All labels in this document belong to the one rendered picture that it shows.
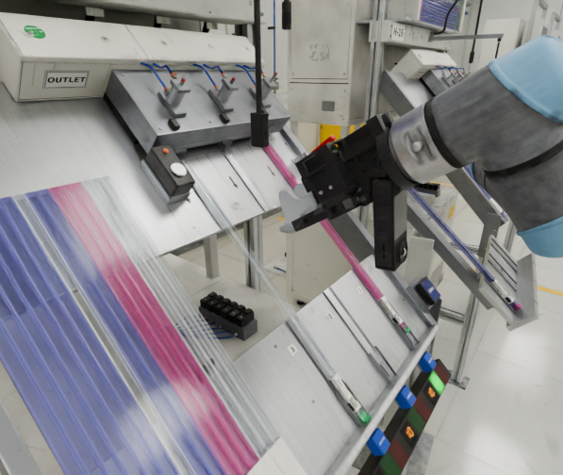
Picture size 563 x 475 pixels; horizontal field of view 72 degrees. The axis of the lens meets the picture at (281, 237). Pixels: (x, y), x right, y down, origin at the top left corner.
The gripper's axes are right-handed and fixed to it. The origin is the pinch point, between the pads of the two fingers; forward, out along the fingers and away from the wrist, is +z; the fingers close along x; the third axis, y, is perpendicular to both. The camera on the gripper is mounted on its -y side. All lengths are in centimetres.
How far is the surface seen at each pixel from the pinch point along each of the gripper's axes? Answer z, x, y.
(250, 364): 7.8, 10.8, -14.2
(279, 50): 130, -230, 131
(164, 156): 10.8, 6.2, 18.2
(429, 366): 1.8, -20.8, -34.7
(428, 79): 14, -139, 31
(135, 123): 14.0, 6.0, 25.6
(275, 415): 6.1, 11.9, -21.3
